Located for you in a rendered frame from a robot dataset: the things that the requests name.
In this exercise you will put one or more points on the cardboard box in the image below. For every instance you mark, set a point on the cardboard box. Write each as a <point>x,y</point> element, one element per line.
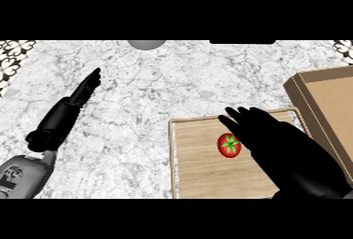
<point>328,109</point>

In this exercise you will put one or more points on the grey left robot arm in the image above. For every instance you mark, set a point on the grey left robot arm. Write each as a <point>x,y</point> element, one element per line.
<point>22,177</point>

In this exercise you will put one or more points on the grey round object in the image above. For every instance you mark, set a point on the grey round object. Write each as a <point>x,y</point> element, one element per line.
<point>146,44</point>

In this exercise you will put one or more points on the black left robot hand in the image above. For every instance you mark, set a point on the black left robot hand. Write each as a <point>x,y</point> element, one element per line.
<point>59,118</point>

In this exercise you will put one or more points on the red tomato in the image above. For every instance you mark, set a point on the red tomato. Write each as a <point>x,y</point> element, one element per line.
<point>227,145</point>

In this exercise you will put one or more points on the wooden tray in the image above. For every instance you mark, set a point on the wooden tray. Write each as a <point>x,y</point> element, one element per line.
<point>216,168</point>

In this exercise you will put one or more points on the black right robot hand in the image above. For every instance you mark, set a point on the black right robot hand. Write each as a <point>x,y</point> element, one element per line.
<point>285,149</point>

